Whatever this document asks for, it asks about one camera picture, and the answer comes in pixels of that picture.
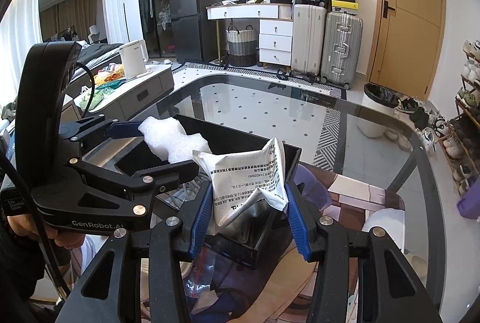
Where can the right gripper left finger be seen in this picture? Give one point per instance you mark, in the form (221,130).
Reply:
(109,288)

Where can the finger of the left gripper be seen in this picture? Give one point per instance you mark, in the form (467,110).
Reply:
(96,192)
(98,128)

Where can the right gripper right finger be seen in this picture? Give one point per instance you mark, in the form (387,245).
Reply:
(388,287)

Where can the white foam block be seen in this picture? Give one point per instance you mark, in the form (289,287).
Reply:
(168,140)

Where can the white printed pouch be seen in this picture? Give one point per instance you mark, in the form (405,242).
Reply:
(239,180)

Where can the white rope bag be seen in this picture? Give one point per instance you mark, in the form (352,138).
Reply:
(197,275)

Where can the grey side cabinet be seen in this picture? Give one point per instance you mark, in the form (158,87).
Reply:
(134,95)

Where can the anime printed table mat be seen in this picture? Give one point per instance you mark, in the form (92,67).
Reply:
(280,288)

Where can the white electric kettle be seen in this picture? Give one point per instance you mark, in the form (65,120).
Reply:
(134,57)

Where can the purple bag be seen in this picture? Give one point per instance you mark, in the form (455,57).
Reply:
(469,204)

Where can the white trash bin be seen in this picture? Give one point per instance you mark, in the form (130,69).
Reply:
(380,99)

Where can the woven laundry basket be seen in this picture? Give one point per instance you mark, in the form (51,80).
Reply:
(242,46)

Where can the black refrigerator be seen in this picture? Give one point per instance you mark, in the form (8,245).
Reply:
(193,33)

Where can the shoe rack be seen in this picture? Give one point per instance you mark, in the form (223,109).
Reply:
(462,145)

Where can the silver suitcase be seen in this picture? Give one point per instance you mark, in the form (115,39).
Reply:
(341,48)

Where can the white drawer desk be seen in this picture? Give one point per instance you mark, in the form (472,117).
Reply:
(275,30)

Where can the wooden door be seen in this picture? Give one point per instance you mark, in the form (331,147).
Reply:
(407,42)

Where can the white suitcase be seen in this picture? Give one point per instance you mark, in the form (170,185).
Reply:
(309,24)

